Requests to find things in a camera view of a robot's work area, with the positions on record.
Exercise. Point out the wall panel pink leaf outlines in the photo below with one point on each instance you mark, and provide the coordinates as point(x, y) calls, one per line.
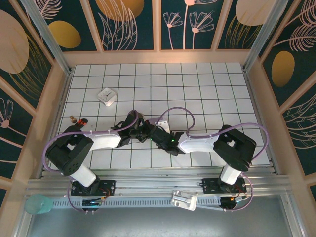
point(303, 128)

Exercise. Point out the wall panel with gold oval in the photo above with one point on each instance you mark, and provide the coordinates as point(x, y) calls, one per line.
point(64, 33)

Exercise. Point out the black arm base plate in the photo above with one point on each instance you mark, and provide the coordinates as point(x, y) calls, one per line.
point(109, 186)
point(209, 186)

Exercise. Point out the aluminium side rail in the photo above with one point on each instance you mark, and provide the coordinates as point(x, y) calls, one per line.
point(259, 118)
point(58, 111)

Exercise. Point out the wall panel with pink flowers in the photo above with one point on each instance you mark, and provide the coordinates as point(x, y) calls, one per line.
point(192, 24)

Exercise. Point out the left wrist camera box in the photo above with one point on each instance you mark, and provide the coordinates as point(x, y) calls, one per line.
point(140, 115)

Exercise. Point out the small brown wooden pawn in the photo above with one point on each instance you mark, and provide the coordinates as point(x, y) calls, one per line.
point(73, 119)

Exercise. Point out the aluminium front rail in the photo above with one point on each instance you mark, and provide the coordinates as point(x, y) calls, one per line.
point(153, 184)

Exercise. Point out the black controller board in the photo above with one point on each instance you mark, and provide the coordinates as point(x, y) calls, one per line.
point(232, 201)
point(91, 203)

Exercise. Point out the teal plastic cup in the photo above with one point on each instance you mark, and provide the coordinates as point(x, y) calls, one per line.
point(37, 203)

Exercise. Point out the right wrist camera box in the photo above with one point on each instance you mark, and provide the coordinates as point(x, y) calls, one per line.
point(163, 125)

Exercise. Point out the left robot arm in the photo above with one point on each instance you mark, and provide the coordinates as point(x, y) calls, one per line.
point(71, 155)

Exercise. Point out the wall panel beige circle grass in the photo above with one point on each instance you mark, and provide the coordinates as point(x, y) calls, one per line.
point(247, 14)

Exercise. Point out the aluminium frame post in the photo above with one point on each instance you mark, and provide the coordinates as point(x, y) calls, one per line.
point(264, 34)
point(47, 37)

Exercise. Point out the wall panel fern gold oval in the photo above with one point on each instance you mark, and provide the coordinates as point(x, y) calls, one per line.
point(284, 69)

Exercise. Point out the grey metal sheet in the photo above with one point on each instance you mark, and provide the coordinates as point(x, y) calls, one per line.
point(158, 224)

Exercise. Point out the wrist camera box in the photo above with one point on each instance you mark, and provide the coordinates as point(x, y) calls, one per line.
point(140, 115)
point(163, 125)

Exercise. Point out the wall panel single pink flower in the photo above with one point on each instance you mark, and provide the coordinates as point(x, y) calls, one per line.
point(10, 138)

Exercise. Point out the wall panel leaves orange circle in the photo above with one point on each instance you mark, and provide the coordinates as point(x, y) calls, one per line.
point(118, 24)

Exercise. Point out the white plastic bracket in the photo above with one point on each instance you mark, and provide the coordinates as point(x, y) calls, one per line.
point(184, 200)

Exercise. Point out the wall panel large beige disc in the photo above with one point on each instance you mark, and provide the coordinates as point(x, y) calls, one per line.
point(12, 42)

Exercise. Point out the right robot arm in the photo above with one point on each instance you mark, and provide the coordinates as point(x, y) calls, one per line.
point(234, 150)

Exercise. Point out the white square alarm clock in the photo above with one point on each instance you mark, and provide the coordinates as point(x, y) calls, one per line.
point(106, 96)

